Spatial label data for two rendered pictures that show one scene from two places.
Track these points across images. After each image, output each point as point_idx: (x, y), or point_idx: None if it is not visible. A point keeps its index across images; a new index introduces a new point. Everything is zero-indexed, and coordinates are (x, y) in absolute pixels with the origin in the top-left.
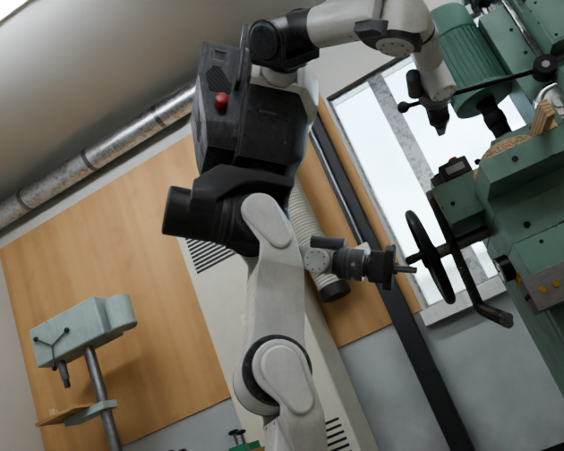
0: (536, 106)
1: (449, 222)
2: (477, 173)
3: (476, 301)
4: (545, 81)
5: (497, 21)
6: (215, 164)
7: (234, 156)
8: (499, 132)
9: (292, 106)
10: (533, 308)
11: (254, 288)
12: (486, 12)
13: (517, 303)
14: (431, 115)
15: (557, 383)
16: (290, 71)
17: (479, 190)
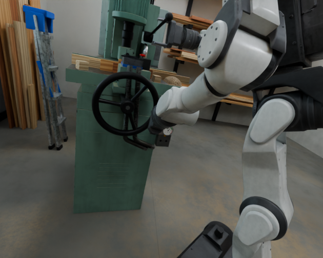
0: (147, 52)
1: (149, 95)
2: (174, 86)
3: (137, 136)
4: (144, 41)
5: None
6: None
7: (310, 63)
8: (130, 45)
9: None
10: (161, 144)
11: (285, 161)
12: None
13: (87, 127)
14: (177, 44)
15: (82, 166)
16: None
17: (158, 87)
